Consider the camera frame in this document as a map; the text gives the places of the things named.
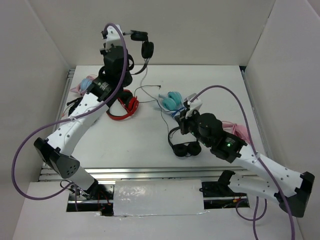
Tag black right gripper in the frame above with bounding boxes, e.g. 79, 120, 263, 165
174, 106, 211, 147

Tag black taped headphones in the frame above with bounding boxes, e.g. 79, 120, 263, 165
124, 29, 181, 131

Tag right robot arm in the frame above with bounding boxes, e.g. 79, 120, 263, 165
174, 110, 315, 218

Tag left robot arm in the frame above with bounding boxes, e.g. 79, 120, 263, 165
34, 45, 132, 200

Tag small black headphones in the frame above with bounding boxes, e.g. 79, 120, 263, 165
167, 127, 202, 158

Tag teal and white headphones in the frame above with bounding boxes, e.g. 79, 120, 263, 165
153, 91, 185, 119

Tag blue and pink headphones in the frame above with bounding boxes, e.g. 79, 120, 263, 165
69, 74, 97, 96

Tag red and black headphones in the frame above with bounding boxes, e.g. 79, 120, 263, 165
106, 89, 140, 121

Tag black gaming headset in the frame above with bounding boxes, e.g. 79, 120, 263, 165
61, 97, 83, 117

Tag white foil cover plate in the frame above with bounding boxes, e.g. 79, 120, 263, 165
113, 180, 205, 217

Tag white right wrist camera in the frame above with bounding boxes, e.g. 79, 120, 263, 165
183, 93, 203, 119

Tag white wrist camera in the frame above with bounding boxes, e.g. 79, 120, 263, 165
101, 26, 122, 51
183, 93, 203, 119

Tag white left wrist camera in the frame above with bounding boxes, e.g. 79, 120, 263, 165
101, 26, 122, 51

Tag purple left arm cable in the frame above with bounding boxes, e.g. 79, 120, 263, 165
11, 22, 127, 201

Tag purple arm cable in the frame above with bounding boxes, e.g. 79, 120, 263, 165
11, 22, 127, 201
191, 85, 295, 240

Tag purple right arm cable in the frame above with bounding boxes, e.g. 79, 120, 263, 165
191, 85, 295, 240

